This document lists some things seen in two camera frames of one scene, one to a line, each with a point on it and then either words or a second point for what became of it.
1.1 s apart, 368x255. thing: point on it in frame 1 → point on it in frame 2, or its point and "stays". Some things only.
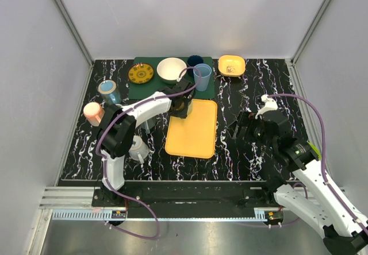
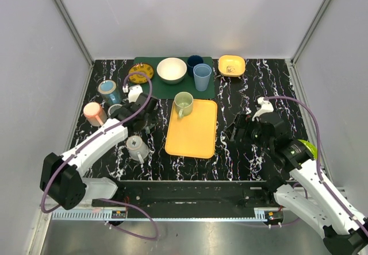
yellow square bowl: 232,66 stays
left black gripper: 182,110 → 148,112
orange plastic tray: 194,136 stays
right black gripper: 244,119 stays
